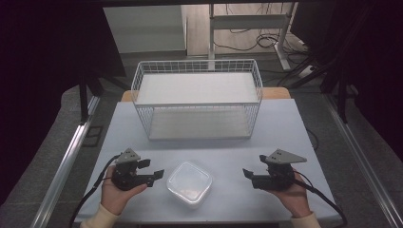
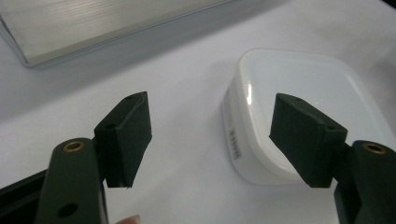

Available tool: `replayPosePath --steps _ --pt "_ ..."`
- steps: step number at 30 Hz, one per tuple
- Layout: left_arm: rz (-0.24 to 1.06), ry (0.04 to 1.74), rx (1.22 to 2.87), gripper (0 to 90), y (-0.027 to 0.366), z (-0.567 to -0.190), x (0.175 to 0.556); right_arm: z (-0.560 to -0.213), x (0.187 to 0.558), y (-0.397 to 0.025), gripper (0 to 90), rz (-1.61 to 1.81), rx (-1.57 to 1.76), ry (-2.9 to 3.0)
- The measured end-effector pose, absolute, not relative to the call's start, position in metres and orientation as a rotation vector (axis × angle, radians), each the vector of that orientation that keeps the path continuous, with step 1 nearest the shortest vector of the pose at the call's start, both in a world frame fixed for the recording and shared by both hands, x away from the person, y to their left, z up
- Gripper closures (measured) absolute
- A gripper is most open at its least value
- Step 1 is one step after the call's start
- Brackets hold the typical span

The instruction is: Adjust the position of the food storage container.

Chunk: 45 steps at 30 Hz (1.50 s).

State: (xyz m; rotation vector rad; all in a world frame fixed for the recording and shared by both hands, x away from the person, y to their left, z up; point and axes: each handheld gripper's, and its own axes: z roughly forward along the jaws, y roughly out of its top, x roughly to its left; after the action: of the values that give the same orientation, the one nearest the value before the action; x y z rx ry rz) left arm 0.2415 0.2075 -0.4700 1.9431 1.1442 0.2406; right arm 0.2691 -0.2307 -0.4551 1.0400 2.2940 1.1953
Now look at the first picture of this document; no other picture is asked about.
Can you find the black square floor frame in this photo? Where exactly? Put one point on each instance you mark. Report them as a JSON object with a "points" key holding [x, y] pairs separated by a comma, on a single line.
{"points": [[92, 136]]}

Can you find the person's right hand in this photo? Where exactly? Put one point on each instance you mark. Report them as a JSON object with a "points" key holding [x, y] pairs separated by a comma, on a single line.
{"points": [[296, 199]]}

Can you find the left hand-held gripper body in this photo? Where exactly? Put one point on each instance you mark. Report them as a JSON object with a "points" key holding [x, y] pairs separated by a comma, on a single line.
{"points": [[124, 180]]}

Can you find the clear plastic lidded container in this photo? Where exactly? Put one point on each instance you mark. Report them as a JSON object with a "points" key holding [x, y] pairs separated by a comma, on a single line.
{"points": [[189, 184]]}

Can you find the white metal desk frame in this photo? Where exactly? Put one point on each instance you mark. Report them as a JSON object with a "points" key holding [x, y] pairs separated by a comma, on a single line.
{"points": [[247, 21]]}

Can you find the white power strip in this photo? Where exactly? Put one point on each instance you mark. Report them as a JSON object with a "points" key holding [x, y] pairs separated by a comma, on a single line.
{"points": [[306, 71]]}

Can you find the white cabinet panel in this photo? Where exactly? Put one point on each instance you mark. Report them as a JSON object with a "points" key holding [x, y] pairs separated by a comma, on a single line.
{"points": [[145, 28]]}

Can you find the pale blue table cover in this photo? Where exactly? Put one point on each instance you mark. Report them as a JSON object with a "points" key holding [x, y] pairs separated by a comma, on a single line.
{"points": [[228, 152]]}

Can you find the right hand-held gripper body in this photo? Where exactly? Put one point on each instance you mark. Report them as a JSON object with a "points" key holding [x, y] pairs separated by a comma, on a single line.
{"points": [[277, 182]]}

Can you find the black curtain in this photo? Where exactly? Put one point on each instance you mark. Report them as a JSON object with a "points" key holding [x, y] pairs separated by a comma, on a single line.
{"points": [[374, 63], [41, 79]]}

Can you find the person's left hand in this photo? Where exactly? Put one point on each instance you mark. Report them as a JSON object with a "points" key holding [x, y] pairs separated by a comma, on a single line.
{"points": [[114, 198]]}

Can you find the aluminium floor rail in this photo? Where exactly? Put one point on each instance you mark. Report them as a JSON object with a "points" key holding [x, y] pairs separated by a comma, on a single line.
{"points": [[364, 164], [65, 171]]}

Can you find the black stand leg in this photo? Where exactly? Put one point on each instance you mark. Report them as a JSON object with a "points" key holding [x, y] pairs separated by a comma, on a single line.
{"points": [[83, 101], [342, 98]]}

